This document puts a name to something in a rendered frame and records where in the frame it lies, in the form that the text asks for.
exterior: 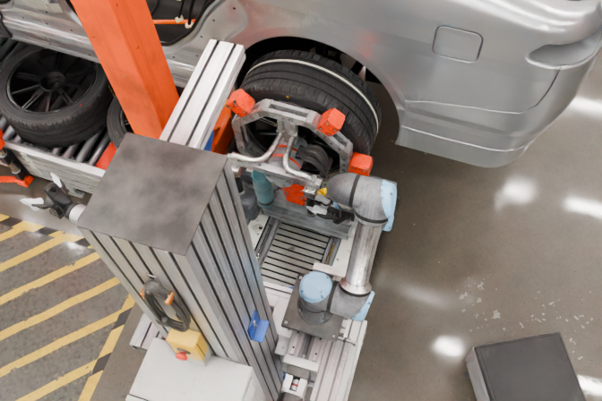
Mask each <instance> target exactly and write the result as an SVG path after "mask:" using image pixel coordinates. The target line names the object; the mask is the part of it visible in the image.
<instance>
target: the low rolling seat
mask: <svg viewBox="0 0 602 401"><path fill-rule="evenodd" d="M465 362H467V363H466V364H467V368H468V369H467V370H466V372H465V373H464V375H463V376H464V377H465V379H469V378H470V379H471V382H472V386H473V389H474V392H475V395H476V398H477V401H587V400H586V397H585V396H584V393H583V390H582V388H581V384H580V382H579V380H578V377H577V374H576V372H575V370H574V368H573V365H572V361H571V358H570V356H569V354H568V352H567V349H566V346H565V344H564V341H563V338H562V336H561V333H560V332H557V331H556V332H551V333H546V334H541V335H536V336H531V337H522V338H516V339H511V340H506V341H501V342H496V343H491V344H485V345H481V346H476V347H473V348H472V349H471V351H470V352H469V354H468V356H467V358H466V359H465Z"/></svg>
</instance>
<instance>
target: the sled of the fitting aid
mask: <svg viewBox="0 0 602 401"><path fill-rule="evenodd" d="M262 213H263V215H266V216H269V217H273V218H277V219H280V220H283V221H287V222H289V223H292V224H295V225H299V226H303V227H306V228H310V229H313V230H315V231H318V232H322V233H325V234H327V235H333V236H336V237H339V238H341V239H345V240H348V239H349V236H350V233H351V231H352V228H353V225H354V223H355V222H352V221H351V217H349V218H348V219H346V220H344V221H343V222H341V223H339V224H338V225H337V224H333V223H331V222H328V221H325V220H321V219H319V218H310V217H308V216H307V215H305V214H301V213H298V212H295V211H292V210H289V209H283V208H281V207H278V206H275V205H273V206H272V207H271V208H269V209H263V208H262Z"/></svg>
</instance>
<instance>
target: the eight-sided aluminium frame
mask: <svg viewBox="0 0 602 401"><path fill-rule="evenodd" d="M286 112H288V113H286ZM290 113H292V114H294V115H292V114H290ZM264 116H268V117H271V118H274V119H280V120H282V121H285V122H288V123H293V124H297V125H301V126H304V127H307V128H309V129H310V130H311V131H313V132H314V133H315V134H316V135H317V136H319V137H320V138H321V139H322V140H323V141H325V142H326V143H327V144H328V145H329V146H331V147H332V148H333V149H334V150H335V151H337V152H338V153H339V154H340V168H339V169H335V170H332V171H329V173H328V174H327V177H326V179H325V178H322V188H326V187H327V183H328V182H329V181H330V179H331V178H333V176H335V175H338V174H342V173H348V164H349V162H350V160H351V157H352V155H353V143H352V142H350V140H349V139H347V138H346V137H345V136H344V135H342V134H341V133H340V132H336V133H334V134H333V135H332V136H330V137H328V136H327V135H325V134H324V133H322V132H321V131H319V130H318V129H316V128H317V125H318V123H319V122H320V119H321V117H322V115H320V114H318V113H317V112H315V111H313V110H311V109H310V110H308V109H304V108H301V107H295V106H291V105H288V104H284V103H280V102H278V101H274V100H273V99H267V98H266V99H262V101H260V102H258V103H255V104H254V107H253V109H252V111H251V113H250V114H249V115H245V116H243V117H240V116H238V115H237V114H236V115H235V116H234V118H233V120H232V122H231V123H232V127H233V131H234V134H235V138H236V145H237V149H238V151H239V152H241V154H243V155H246V156H248V157H252V158H258V157H260V156H262V155H263V154H264V153H265V152H263V151H262V150H261V149H259V148H258V147H257V146H256V145H254V144H253V143H252V142H251V141H250V137H249V132H248V129H247V124H249V123H251V122H253V121H255V120H257V119H260V118H262V117H264ZM322 188H321V189H322Z"/></svg>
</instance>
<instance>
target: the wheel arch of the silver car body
mask: <svg viewBox="0 0 602 401"><path fill-rule="evenodd" d="M298 38H301V39H300V43H299V49H298V50H301V51H306V52H307V50H309V49H311V48H313V47H314V41H318V42H321V41H319V40H316V39H312V38H305V37H299V36H289V35H282V36H272V37H268V38H262V39H259V40H257V41H255V42H254V43H252V44H250V45H249V46H247V47H246V48H245V55H246V59H245V61H244V63H243V65H242V68H241V70H240V72H239V74H238V76H237V77H236V81H235V83H234V85H233V91H236V90H239V88H240V86H241V84H242V82H243V80H244V79H245V76H246V75H247V73H248V71H249V69H250V67H251V66H252V64H253V63H254V62H255V61H256V60H257V59H258V58H260V57H261V56H263V55H266V54H268V53H270V52H274V51H279V50H297V41H298ZM322 43H324V42H322ZM324 44H326V45H327V47H326V48H325V49H326V50H330V51H333V52H338V53H342V54H345V55H350V54H348V53H346V52H344V51H342V50H340V49H338V48H336V47H334V46H332V45H329V44H327V43H324ZM350 56H351V57H353V56H352V55H350ZM353 58H354V59H356V58H355V57H353ZM356 60H357V59H356ZM357 61H358V60H357ZM358 62H359V63H361V62H360V61H358ZM361 64H362V63H361ZM362 65H363V66H364V67H366V66H365V65H364V64H362ZM365 80H366V81H371V82H375V83H379V84H382V85H383V86H384V87H385V85H384V84H383V82H382V81H381V80H380V79H379V78H378V77H377V76H376V75H375V74H374V73H373V72H372V71H371V70H370V69H369V68H368V67H366V69H365ZM385 88H386V87H385ZM386 89H387V88H386ZM387 91H388V89H387ZM388 92H389V91H388ZM389 94H390V96H391V98H392V100H393V102H394V105H395V107H396V109H397V113H398V117H399V124H400V128H399V132H398V135H397V137H396V140H395V142H394V144H395V145H397V144H398V142H399V139H400V134H401V120H400V112H399V109H398V108H397V105H396V103H395V101H394V99H393V97H392V95H391V93H390V92H389Z"/></svg>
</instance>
